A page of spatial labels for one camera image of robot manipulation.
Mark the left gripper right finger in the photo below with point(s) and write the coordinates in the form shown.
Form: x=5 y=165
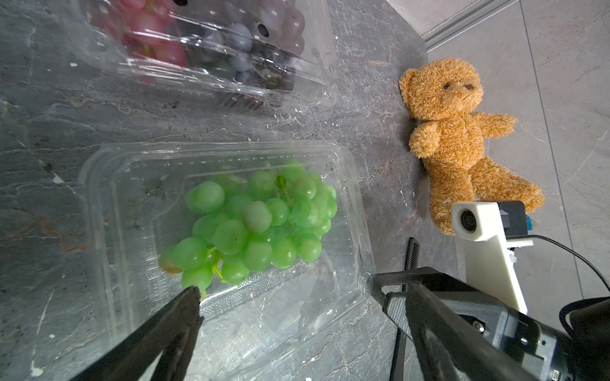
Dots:
x=467 y=348

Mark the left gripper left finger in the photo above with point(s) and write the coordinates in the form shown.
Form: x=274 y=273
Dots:
x=167 y=338

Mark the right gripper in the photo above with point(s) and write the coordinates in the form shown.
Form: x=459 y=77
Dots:
x=541 y=350

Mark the green grape bunch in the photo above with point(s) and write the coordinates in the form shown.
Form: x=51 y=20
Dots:
x=244 y=226

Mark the brown teddy bear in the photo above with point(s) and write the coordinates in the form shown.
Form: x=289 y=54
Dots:
x=443 y=97

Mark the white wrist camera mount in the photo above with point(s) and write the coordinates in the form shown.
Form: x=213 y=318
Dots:
x=486 y=235

